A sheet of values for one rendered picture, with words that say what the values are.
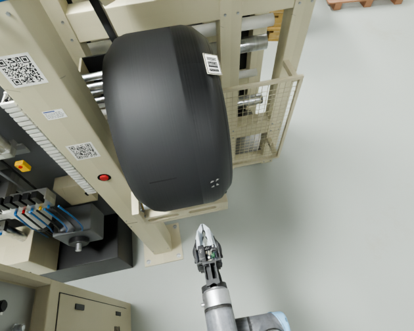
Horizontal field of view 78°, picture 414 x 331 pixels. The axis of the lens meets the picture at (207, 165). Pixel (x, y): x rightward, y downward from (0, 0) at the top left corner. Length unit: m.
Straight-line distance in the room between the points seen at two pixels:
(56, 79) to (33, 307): 0.76
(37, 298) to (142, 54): 0.86
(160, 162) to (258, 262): 1.38
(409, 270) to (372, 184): 0.64
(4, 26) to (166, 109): 0.33
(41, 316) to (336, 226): 1.78
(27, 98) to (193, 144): 0.40
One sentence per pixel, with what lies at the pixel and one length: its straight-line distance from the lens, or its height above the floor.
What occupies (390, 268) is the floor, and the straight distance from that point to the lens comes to 2.16.
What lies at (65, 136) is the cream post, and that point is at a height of 1.29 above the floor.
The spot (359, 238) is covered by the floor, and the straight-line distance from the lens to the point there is 2.14.
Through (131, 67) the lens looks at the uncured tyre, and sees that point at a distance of 0.68.
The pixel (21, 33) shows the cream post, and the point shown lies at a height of 1.58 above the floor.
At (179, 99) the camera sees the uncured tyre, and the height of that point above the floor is 1.42.
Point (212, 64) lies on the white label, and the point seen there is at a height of 1.44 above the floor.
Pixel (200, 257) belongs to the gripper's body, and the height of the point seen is 1.09.
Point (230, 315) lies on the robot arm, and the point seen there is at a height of 1.08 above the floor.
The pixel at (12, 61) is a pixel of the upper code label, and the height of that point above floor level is 1.53.
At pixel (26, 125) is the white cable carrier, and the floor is 1.35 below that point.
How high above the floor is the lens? 1.84
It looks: 57 degrees down
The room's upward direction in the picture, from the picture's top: 6 degrees counter-clockwise
